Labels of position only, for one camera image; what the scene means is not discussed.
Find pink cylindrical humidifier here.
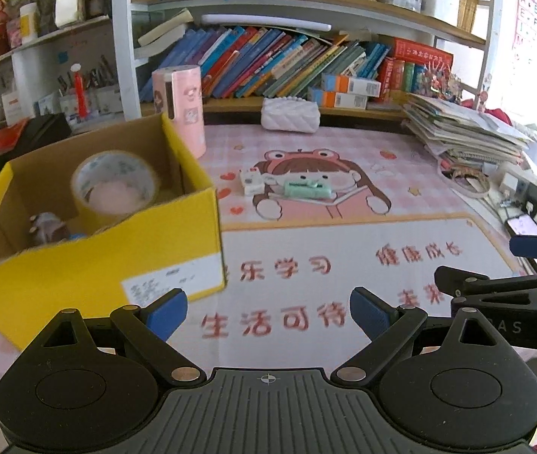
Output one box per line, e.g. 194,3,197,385
152,65,207,159

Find pink plush toy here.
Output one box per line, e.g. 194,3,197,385
86,184,139,213

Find white box red label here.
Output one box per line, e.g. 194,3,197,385
1,90,26,124

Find orange blue white carton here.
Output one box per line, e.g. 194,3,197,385
307,87,368,109
321,74,383,96

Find row of colourful books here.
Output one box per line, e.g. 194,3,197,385
138,26,392,102

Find black case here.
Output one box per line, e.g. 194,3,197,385
11,113,73,152

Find yellow cardboard box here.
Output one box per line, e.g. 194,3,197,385
0,113,227,351

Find white power strip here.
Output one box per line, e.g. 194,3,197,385
498,163,537,218

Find white quilted pouch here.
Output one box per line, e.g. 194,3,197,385
261,97,321,132

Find cream lying book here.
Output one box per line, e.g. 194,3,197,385
136,7,194,48

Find large red book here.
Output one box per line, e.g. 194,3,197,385
394,38,453,69

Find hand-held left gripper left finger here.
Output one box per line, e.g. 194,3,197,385
26,288,208,386

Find small white box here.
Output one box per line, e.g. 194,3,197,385
239,168,264,194

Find red upright dictionary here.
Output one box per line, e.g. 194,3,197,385
378,57,396,101

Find stack of booklets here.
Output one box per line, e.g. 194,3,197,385
401,92,534,166

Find red tassel ornament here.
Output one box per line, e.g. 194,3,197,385
72,64,87,117

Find white ring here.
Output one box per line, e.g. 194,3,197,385
450,170,491,199

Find white long tube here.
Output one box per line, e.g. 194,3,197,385
200,13,333,31

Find white jar yellow label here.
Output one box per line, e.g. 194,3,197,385
19,2,40,41

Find white bookshelf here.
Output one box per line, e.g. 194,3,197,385
0,0,496,124

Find green correction tape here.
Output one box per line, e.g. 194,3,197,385
282,176,333,199

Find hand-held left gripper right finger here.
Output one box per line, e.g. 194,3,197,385
330,286,510,386

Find yellow tape roll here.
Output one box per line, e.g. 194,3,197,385
71,150,161,237

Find colourful figurine set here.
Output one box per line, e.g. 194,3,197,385
415,65,463,102

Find pink printed table mat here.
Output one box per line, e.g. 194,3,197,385
0,124,537,389

